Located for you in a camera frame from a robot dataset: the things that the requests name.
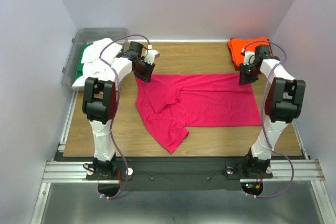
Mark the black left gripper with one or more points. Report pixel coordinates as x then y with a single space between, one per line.
147 76

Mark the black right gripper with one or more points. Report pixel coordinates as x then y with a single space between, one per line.
243 79

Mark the pink t shirt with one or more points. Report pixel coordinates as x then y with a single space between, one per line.
170 103

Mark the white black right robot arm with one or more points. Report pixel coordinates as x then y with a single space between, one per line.
281 103

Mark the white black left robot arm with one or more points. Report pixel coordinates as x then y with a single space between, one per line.
101 100

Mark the dark red folded t shirt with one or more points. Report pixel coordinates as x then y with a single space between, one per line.
254 45

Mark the clear plastic bin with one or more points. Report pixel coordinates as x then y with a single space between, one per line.
86 36

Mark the white t shirt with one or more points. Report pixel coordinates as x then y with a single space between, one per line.
92 66

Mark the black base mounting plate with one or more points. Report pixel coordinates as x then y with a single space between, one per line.
176 174

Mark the small electronics board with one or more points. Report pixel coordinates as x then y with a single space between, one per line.
256 186

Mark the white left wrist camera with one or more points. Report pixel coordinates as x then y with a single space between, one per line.
150 55

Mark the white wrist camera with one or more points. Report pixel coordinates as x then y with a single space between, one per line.
249 57
150 55

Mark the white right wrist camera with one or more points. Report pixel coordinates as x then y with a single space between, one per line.
249 57

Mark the aluminium frame rail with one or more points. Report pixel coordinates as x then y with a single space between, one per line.
73 172

